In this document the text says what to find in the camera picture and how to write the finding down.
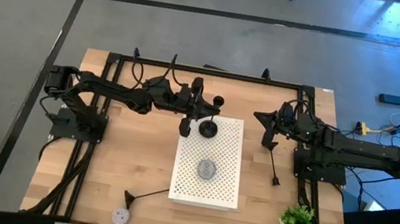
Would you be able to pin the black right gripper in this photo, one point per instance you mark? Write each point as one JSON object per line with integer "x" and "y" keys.
{"x": 289, "y": 123}

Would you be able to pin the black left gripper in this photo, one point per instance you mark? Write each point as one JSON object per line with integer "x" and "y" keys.
{"x": 183, "y": 101}

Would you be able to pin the black metal candlestick holder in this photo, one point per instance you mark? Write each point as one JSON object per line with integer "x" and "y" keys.
{"x": 128, "y": 198}
{"x": 275, "y": 180}
{"x": 208, "y": 129}

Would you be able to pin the grey mercury glass votive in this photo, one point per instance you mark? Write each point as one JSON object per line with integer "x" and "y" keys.
{"x": 206, "y": 169}

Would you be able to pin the pale mercury glass votive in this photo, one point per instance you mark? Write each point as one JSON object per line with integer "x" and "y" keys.
{"x": 120, "y": 216}

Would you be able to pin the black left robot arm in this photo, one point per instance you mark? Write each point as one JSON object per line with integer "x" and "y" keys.
{"x": 108, "y": 88}

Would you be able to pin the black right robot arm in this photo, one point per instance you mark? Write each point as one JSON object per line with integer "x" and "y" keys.
{"x": 361, "y": 152}

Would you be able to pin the white perforated metal shelf riser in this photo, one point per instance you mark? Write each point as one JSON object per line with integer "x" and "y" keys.
{"x": 226, "y": 151}

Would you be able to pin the black aluminium table frame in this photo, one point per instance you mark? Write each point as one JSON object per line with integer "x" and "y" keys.
{"x": 229, "y": 74}

